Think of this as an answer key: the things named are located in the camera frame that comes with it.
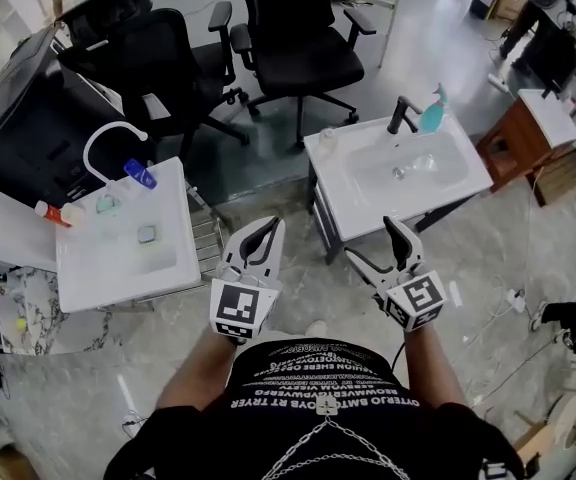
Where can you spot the blue tube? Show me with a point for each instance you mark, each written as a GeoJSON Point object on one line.
{"type": "Point", "coordinates": [140, 173]}

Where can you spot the black cabinet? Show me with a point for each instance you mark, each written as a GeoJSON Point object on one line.
{"type": "Point", "coordinates": [28, 133]}

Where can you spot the black boxy appliance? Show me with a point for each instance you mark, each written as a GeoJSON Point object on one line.
{"type": "Point", "coordinates": [563, 58]}

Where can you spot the red bottle with white cap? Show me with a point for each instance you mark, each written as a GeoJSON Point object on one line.
{"type": "Point", "coordinates": [55, 214]}

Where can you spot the green soap dish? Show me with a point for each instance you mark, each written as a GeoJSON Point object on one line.
{"type": "Point", "coordinates": [107, 204]}

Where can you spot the small grey dish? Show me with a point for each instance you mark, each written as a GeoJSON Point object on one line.
{"type": "Point", "coordinates": [147, 234]}

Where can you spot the person's left forearm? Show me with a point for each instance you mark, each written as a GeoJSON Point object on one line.
{"type": "Point", "coordinates": [198, 373]}

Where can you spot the yellow ball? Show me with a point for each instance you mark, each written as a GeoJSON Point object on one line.
{"type": "Point", "coordinates": [20, 324]}

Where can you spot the white table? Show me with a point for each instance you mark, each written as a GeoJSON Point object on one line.
{"type": "Point", "coordinates": [3, 228]}

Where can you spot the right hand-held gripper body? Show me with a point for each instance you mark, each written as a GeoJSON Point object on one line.
{"type": "Point", "coordinates": [418, 295]}

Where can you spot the teal spray bottle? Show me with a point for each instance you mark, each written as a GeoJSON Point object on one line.
{"type": "Point", "coordinates": [433, 115]}

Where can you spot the black sink faucet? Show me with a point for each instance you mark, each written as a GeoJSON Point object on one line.
{"type": "Point", "coordinates": [397, 118]}

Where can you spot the black mesh office chair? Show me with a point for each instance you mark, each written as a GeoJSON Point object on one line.
{"type": "Point", "coordinates": [298, 53]}
{"type": "Point", "coordinates": [153, 63]}

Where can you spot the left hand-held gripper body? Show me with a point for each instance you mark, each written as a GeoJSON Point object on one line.
{"type": "Point", "coordinates": [238, 305]}

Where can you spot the white power strip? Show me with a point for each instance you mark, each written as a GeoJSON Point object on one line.
{"type": "Point", "coordinates": [498, 82]}
{"type": "Point", "coordinates": [516, 300]}

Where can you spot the white curved faucet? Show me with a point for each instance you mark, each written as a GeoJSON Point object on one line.
{"type": "Point", "coordinates": [115, 188]}

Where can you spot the white cup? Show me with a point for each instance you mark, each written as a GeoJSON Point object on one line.
{"type": "Point", "coordinates": [74, 213]}

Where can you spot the marble slab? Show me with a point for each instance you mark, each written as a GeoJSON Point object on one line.
{"type": "Point", "coordinates": [68, 323]}

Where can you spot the person's white shoe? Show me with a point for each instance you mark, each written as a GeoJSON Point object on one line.
{"type": "Point", "coordinates": [316, 328]}

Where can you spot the person's right forearm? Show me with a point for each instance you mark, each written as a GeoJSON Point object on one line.
{"type": "Point", "coordinates": [435, 368]}

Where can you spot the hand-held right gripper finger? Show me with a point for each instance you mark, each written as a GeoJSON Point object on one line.
{"type": "Point", "coordinates": [414, 253]}
{"type": "Point", "coordinates": [373, 275]}

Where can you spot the white square washbasin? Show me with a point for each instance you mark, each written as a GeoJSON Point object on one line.
{"type": "Point", "coordinates": [118, 278]}

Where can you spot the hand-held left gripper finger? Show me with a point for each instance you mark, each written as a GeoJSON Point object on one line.
{"type": "Point", "coordinates": [233, 253]}
{"type": "Point", "coordinates": [279, 260]}

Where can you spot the wooden vanity with white basin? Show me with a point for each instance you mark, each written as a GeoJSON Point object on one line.
{"type": "Point", "coordinates": [510, 138]}

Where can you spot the wooden pallet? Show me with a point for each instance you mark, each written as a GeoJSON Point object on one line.
{"type": "Point", "coordinates": [560, 183]}

